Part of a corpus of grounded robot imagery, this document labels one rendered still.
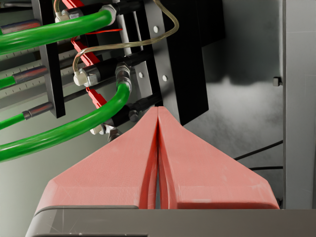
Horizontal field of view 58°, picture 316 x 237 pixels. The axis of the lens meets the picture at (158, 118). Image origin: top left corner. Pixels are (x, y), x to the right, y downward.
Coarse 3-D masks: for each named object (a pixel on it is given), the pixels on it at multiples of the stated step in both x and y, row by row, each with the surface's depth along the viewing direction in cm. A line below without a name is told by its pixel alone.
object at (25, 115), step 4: (24, 112) 56; (28, 112) 56; (16, 116) 55; (20, 116) 55; (24, 116) 55; (28, 116) 56; (4, 120) 54; (8, 120) 54; (12, 120) 54; (16, 120) 55; (20, 120) 55; (0, 124) 53; (4, 124) 53; (8, 124) 54; (12, 124) 54; (0, 128) 53
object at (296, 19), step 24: (288, 0) 32; (312, 0) 30; (288, 24) 33; (312, 24) 31; (288, 48) 34; (312, 48) 32; (288, 72) 35; (312, 72) 33; (288, 96) 36; (312, 96) 34; (288, 120) 38; (312, 120) 35; (288, 144) 39; (312, 144) 37; (288, 168) 41; (312, 168) 38; (288, 192) 42; (312, 192) 40
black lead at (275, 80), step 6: (276, 78) 49; (276, 84) 49; (282, 84) 49; (276, 144) 47; (258, 150) 47; (240, 156) 46; (246, 156) 46; (252, 168) 48; (258, 168) 48; (264, 168) 48; (270, 168) 49; (276, 168) 49; (282, 168) 49; (276, 198) 60; (282, 198) 59
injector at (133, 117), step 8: (152, 96) 50; (160, 96) 51; (128, 104) 47; (136, 104) 48; (144, 104) 49; (152, 104) 50; (120, 112) 46; (128, 112) 46; (136, 112) 46; (112, 120) 45; (120, 120) 46; (128, 120) 47; (136, 120) 45; (104, 128) 44
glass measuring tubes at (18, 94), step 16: (32, 48) 61; (64, 48) 64; (0, 64) 56; (16, 64) 58; (32, 64) 62; (80, 64) 69; (32, 80) 62; (64, 80) 65; (0, 96) 59; (16, 96) 59; (32, 96) 61
